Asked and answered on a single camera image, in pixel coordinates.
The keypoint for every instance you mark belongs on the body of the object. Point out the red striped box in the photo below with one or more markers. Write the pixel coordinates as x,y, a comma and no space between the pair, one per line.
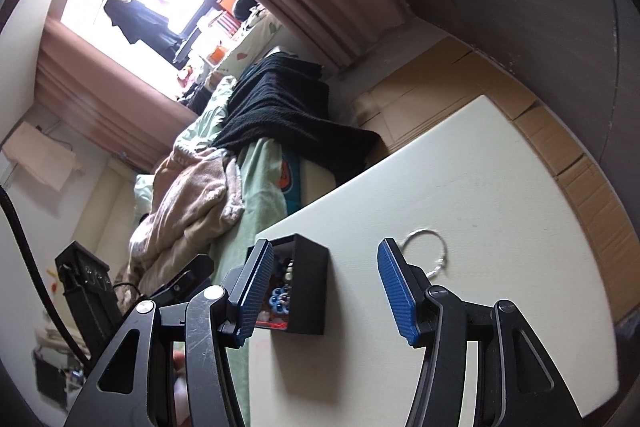
225,26

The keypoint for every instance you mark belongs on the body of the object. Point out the grey wardrobe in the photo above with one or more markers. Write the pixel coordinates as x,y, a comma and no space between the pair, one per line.
525,7

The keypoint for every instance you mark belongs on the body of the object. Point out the black knitted blanket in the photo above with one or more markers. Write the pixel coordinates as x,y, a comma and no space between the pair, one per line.
280,107

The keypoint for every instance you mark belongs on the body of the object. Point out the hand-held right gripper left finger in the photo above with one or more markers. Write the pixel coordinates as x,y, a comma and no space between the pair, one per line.
255,292

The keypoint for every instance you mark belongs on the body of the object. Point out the light green bed sheet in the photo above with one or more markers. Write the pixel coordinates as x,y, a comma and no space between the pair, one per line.
265,187

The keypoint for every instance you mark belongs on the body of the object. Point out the black cardboard box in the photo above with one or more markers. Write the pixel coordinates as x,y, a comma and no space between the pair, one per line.
312,287

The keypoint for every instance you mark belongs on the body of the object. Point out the dark crate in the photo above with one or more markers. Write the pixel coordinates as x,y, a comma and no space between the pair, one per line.
52,379

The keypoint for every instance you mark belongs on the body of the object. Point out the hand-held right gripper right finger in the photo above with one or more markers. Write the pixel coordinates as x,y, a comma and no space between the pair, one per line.
397,292

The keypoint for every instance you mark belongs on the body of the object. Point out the beige fleece blanket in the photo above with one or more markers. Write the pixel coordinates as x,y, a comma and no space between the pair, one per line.
185,207

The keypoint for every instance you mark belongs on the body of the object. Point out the hanging dark clothes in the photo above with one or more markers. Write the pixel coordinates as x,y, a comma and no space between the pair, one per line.
135,19

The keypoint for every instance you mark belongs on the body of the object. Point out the cream headboard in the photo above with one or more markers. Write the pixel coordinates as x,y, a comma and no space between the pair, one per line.
105,217

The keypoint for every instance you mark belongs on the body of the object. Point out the light green pillow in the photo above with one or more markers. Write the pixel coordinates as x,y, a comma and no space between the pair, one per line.
143,193

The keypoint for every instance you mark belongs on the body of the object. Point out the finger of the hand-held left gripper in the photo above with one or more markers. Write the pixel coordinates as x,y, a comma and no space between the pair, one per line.
187,277

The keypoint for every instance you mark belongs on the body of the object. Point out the printed white cushion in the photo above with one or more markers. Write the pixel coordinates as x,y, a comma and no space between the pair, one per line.
250,42

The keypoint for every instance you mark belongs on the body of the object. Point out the black bag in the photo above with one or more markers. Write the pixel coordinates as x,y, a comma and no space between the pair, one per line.
246,6

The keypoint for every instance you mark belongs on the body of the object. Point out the cream paper sheet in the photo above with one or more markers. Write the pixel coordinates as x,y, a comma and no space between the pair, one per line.
40,157

